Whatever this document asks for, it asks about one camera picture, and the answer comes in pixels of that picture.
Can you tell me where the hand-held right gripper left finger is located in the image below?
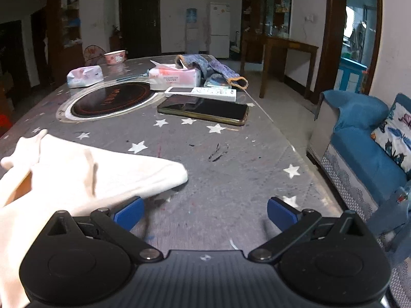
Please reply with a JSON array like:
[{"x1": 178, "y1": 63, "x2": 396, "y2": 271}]
[{"x1": 45, "y1": 196, "x2": 165, "y2": 263}]

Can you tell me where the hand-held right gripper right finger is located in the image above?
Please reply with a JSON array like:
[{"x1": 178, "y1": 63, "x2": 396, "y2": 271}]
[{"x1": 249, "y1": 197, "x2": 368, "y2": 263}]

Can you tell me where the cream fleece garment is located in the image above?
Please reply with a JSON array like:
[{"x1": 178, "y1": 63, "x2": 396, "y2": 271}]
[{"x1": 0, "y1": 129, "x2": 188, "y2": 308}]

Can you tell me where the blue sofa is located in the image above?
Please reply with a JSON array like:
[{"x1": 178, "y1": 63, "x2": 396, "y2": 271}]
[{"x1": 306, "y1": 90, "x2": 411, "y2": 308}]

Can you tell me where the round induction cooker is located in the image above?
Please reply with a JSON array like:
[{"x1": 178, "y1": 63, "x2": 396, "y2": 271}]
[{"x1": 56, "y1": 80, "x2": 166, "y2": 123}]

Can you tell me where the black smartphone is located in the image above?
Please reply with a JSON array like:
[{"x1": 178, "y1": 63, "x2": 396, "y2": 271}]
[{"x1": 157, "y1": 94, "x2": 250, "y2": 126}]

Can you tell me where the butterfly print cushion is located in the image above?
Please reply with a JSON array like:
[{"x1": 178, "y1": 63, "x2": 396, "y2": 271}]
[{"x1": 371, "y1": 101, "x2": 411, "y2": 170}]

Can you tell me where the white remote control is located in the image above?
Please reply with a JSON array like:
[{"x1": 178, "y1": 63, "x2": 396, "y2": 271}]
[{"x1": 164, "y1": 86, "x2": 237, "y2": 101}]

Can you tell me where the pink tissue box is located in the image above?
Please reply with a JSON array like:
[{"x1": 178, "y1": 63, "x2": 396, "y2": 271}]
[{"x1": 148, "y1": 59, "x2": 202, "y2": 91}]

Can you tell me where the white soft tissue pack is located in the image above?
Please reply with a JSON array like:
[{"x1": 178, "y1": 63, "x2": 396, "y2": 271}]
[{"x1": 66, "y1": 65, "x2": 104, "y2": 88}]

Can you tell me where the teal cabinet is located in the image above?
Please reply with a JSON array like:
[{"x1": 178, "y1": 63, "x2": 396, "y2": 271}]
[{"x1": 335, "y1": 56, "x2": 368, "y2": 95}]

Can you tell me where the pink bowl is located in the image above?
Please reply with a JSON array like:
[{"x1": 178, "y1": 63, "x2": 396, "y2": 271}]
[{"x1": 103, "y1": 50, "x2": 126, "y2": 66}]

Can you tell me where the blue patterned fabric pouch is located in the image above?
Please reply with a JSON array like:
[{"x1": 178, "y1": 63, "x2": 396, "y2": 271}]
[{"x1": 175, "y1": 54, "x2": 249, "y2": 90}]

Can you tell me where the pink fan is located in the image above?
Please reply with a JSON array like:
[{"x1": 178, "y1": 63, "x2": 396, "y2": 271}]
[{"x1": 83, "y1": 45, "x2": 106, "y2": 66}]

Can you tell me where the wooden side table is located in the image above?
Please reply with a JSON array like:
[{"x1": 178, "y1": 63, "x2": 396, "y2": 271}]
[{"x1": 259, "y1": 36, "x2": 319, "y2": 100}]

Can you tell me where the dark wooden door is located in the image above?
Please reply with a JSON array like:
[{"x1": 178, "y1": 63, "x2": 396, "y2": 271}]
[{"x1": 119, "y1": 0, "x2": 161, "y2": 60}]

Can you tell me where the water dispenser with blue bottle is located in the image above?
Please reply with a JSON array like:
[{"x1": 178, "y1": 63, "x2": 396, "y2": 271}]
[{"x1": 185, "y1": 8, "x2": 199, "y2": 54}]

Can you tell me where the white refrigerator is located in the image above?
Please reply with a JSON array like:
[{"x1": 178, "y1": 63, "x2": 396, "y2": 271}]
[{"x1": 209, "y1": 2, "x2": 231, "y2": 59}]

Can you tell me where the wooden display cabinet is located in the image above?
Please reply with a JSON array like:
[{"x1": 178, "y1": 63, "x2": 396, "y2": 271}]
[{"x1": 241, "y1": 0, "x2": 294, "y2": 65}]

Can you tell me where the narrow wooden shelf cabinet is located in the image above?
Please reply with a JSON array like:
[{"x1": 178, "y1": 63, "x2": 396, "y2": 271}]
[{"x1": 58, "y1": 0, "x2": 85, "y2": 82}]

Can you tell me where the wooden doorway frame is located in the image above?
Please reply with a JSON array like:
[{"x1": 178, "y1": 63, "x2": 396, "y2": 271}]
[{"x1": 316, "y1": 0, "x2": 382, "y2": 103}]

